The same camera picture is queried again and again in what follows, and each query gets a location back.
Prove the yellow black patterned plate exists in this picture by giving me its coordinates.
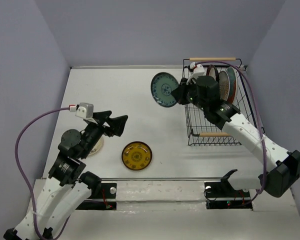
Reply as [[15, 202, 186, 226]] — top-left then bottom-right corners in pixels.
[[121, 141, 153, 171]]

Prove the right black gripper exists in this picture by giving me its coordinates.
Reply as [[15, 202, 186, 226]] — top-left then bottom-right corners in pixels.
[[173, 76, 209, 112]]

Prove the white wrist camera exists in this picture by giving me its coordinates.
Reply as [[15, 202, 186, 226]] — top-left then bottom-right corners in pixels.
[[186, 62, 206, 85], [69, 102, 94, 120]]

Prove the red teal floral plate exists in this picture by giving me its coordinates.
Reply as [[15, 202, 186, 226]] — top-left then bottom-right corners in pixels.
[[226, 66, 238, 104]]

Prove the purple cable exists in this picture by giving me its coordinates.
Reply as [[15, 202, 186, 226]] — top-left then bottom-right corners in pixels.
[[14, 107, 73, 240], [194, 61, 267, 207]]

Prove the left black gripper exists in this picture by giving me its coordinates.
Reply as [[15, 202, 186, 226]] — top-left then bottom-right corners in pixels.
[[81, 109, 130, 157]]

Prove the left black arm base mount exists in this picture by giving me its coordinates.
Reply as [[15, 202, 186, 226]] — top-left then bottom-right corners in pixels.
[[76, 181, 117, 211]]

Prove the white plate orange sunburst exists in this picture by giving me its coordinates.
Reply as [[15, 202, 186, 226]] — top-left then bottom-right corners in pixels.
[[219, 70, 230, 101]]

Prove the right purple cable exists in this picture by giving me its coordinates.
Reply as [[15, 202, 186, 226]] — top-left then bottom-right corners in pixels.
[[194, 61, 267, 207]]

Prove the black wire dish rack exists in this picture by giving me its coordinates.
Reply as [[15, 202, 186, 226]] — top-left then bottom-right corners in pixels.
[[182, 57, 265, 146]]

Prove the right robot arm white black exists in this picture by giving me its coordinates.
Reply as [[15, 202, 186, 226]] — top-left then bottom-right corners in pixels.
[[171, 75, 300, 198]]

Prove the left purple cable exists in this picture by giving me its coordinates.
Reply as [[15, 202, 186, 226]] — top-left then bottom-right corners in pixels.
[[14, 107, 73, 240]]

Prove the cream translucent plate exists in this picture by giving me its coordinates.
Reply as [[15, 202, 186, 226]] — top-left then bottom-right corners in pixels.
[[88, 136, 104, 157]]

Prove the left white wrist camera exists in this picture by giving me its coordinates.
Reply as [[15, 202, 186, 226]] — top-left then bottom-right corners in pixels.
[[69, 102, 94, 120]]

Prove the blue white floral small plate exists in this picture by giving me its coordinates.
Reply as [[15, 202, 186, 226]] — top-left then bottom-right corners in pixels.
[[150, 72, 179, 108]]

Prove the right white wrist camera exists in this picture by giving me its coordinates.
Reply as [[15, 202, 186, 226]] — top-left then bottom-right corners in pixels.
[[186, 62, 206, 85]]

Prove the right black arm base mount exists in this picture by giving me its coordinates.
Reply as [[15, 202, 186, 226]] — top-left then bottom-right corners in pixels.
[[203, 181, 253, 210]]

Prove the dark red rimmed beige plate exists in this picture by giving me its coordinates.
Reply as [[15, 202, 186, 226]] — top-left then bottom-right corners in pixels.
[[206, 64, 220, 83]]

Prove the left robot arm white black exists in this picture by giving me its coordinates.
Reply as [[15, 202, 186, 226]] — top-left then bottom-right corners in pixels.
[[3, 105, 128, 240]]

